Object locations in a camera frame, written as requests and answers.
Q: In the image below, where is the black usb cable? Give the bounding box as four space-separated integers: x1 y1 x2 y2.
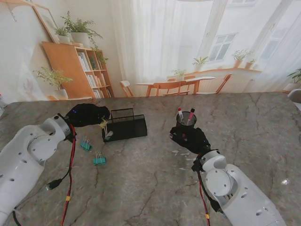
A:
46 162 72 191
200 181 222 212

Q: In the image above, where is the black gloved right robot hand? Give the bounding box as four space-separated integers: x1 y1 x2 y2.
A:
169 127 211 155

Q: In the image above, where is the gold binder clip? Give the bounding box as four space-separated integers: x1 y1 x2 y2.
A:
100 118 109 137

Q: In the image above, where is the pink marker with black cap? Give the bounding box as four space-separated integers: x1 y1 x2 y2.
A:
187 108 196 125

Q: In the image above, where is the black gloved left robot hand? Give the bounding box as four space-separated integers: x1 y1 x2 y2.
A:
65 103 111 129

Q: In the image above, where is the printed room scene backdrop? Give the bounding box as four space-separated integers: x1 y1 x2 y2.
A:
0 0 301 103

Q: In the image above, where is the teal binder clip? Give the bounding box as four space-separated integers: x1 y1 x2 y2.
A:
93 152 107 166
79 139 93 151

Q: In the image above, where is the black mesh desk organizer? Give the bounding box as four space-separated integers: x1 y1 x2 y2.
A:
101 108 148 143

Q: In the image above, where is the red and black power cable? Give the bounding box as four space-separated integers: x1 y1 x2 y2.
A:
60 124 78 226
198 171 210 226

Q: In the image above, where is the black mesh pen cup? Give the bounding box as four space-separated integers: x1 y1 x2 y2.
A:
176 111 198 129

